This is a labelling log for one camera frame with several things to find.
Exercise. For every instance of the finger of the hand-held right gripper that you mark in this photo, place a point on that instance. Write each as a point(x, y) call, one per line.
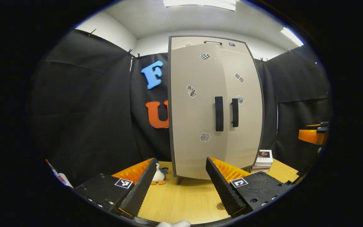
point(318, 124)
point(307, 136)

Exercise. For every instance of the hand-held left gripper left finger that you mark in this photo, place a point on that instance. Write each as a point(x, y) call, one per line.
point(140, 189)

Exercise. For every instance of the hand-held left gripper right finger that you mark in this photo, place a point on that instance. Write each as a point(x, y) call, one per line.
point(221, 189)

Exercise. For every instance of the round brown coaster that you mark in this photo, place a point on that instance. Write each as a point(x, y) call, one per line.
point(220, 206)

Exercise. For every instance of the grey cabinet door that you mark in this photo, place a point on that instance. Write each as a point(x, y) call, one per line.
point(247, 126)
point(194, 126)

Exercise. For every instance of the grey cabinet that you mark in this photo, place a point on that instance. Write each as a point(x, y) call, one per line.
point(180, 179)

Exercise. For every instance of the grey cabinet drawer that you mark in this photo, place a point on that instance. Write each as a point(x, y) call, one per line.
point(181, 41)

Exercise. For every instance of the plush penguin toy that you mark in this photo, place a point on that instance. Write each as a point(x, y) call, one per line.
point(159, 177)

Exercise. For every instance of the stack of white books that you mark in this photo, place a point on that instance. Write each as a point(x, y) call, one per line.
point(264, 160)

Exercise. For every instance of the red and white object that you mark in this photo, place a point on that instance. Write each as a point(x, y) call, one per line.
point(58, 175)

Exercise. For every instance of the ceiling light panel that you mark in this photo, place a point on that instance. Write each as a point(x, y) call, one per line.
point(200, 3)
point(291, 36)

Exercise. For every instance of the black backdrop cloth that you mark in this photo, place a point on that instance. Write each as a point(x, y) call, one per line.
point(90, 110)

